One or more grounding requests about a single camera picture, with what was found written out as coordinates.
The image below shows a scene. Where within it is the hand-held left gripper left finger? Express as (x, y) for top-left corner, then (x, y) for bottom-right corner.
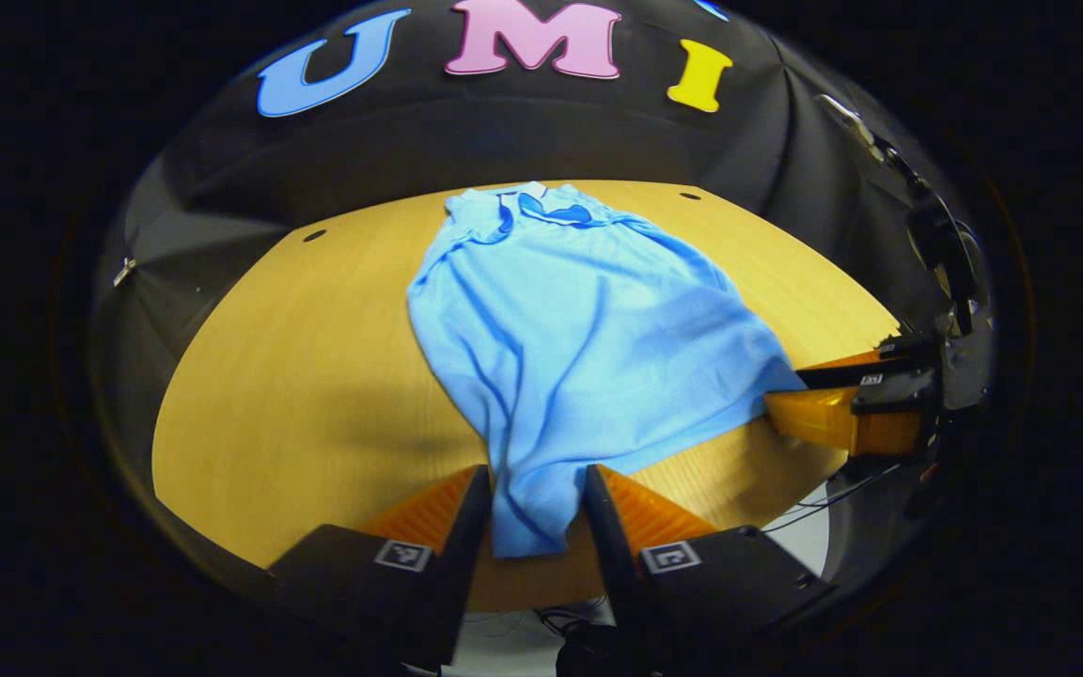
(267, 464), (494, 669)

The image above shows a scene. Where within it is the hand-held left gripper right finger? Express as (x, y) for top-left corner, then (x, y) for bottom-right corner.
(584, 463), (836, 661)

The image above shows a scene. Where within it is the light blue T-shirt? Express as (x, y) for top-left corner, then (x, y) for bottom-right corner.
(407, 181), (806, 559)

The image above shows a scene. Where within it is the black backdrop cloth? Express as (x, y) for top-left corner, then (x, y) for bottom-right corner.
(90, 0), (994, 584)

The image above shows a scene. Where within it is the black cable under table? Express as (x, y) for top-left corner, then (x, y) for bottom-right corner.
(494, 605), (610, 642)

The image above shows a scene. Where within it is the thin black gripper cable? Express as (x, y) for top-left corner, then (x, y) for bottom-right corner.
(762, 465), (904, 534)

